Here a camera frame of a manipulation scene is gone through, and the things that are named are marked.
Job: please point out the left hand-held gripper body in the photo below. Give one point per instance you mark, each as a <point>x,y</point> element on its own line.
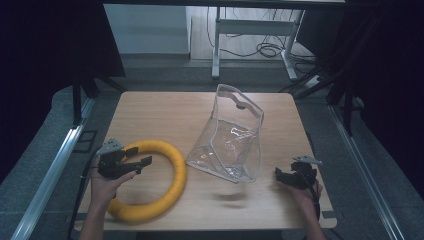
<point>111,165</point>

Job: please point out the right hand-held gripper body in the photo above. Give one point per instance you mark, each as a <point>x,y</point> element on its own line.
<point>304,175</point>

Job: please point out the clear plastic bag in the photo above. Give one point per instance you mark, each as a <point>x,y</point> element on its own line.
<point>230,146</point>

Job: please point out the person's right hand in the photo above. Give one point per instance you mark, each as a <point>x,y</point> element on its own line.
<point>308,198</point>

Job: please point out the person's left hand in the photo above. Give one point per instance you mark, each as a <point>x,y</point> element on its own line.
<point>103,190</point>

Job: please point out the black metal stand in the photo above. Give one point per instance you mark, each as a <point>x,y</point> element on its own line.
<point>77,100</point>

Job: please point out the white power strip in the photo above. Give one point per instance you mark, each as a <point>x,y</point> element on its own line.
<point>313,81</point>

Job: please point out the black curtain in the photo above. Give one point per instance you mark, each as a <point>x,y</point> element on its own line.
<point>390,66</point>
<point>43,60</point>

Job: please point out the aluminium rail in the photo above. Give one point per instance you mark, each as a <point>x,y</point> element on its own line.
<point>366,173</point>
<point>50,180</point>

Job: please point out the white metal desk frame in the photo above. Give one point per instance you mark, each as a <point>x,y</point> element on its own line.
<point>253,27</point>

